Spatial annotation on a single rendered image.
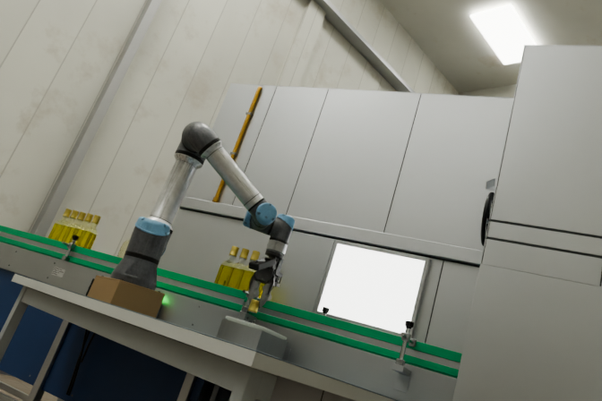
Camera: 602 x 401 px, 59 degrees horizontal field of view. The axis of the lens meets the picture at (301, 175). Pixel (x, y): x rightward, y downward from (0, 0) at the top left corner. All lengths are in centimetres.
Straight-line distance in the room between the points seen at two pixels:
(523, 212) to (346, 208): 87
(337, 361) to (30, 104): 379
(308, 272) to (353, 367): 53
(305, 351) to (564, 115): 127
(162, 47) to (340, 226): 377
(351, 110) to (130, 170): 315
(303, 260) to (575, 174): 117
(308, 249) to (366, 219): 30
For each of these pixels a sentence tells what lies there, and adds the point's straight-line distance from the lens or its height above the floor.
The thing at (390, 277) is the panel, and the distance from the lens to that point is 230.
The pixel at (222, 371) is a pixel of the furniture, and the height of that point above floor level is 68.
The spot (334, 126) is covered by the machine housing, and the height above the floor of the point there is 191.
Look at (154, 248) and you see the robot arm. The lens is 186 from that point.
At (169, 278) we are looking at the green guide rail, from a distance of 245.
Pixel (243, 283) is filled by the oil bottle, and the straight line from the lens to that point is 237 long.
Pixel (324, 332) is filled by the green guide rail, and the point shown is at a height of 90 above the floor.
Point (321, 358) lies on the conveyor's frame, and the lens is 212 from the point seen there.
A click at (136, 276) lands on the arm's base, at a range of 184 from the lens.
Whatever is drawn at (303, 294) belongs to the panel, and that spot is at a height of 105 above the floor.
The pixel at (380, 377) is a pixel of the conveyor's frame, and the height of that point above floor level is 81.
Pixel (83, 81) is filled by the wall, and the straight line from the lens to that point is 536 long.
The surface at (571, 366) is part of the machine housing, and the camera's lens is 182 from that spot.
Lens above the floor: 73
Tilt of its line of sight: 19 degrees up
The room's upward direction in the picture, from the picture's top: 19 degrees clockwise
